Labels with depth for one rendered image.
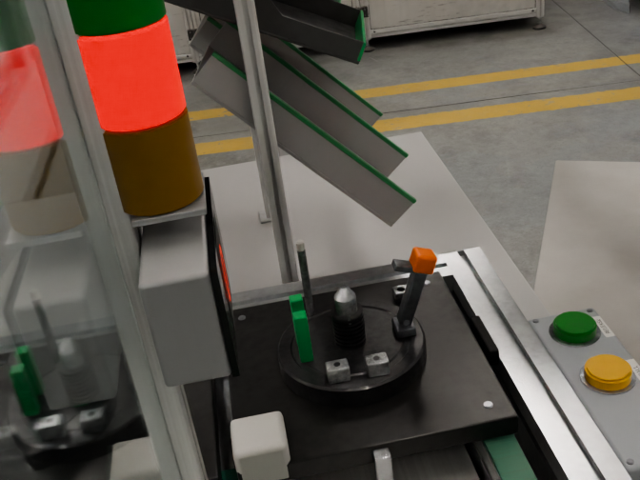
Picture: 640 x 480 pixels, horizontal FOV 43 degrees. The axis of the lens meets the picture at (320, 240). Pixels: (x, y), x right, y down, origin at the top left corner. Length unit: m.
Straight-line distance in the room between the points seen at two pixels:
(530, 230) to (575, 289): 1.84
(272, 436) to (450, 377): 0.17
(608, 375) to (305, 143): 0.40
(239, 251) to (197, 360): 0.76
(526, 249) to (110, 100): 2.44
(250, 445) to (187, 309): 0.27
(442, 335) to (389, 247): 0.38
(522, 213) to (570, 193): 1.72
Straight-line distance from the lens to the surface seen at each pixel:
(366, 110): 1.19
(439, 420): 0.72
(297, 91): 1.03
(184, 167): 0.45
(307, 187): 1.37
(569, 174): 1.35
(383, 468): 0.71
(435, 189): 1.32
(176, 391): 0.54
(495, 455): 0.73
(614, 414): 0.75
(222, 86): 0.90
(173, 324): 0.45
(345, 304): 0.75
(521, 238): 2.86
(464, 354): 0.79
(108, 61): 0.43
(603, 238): 1.19
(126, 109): 0.43
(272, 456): 0.69
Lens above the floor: 1.46
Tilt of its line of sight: 30 degrees down
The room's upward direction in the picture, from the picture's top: 8 degrees counter-clockwise
